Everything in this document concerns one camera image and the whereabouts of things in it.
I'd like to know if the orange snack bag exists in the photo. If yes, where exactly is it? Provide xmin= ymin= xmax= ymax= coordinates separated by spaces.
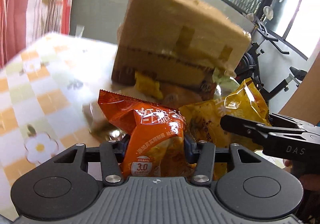
xmin=98 ymin=90 xmax=195 ymax=177

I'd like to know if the yellow snack bag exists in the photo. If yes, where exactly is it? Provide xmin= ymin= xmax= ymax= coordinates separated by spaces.
xmin=178 ymin=77 xmax=272 ymax=181

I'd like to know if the green snack bag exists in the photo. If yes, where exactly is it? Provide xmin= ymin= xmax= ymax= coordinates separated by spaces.
xmin=212 ymin=68 xmax=240 ymax=96

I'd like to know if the brown cardboard box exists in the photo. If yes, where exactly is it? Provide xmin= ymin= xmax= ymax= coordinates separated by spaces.
xmin=112 ymin=0 xmax=251 ymax=89

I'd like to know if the right human hand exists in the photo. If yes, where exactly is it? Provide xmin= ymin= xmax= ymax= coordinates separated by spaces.
xmin=283 ymin=159 xmax=320 ymax=192

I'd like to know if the black exercise bike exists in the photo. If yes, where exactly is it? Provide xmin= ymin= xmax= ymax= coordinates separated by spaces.
xmin=235 ymin=16 xmax=307 ymax=104

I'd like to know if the orange checkered tablecloth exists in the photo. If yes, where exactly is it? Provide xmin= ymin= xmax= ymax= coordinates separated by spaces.
xmin=0 ymin=31 xmax=141 ymax=219

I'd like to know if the red floral curtain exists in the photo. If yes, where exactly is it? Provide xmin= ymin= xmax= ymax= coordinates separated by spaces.
xmin=1 ymin=0 xmax=72 ymax=67

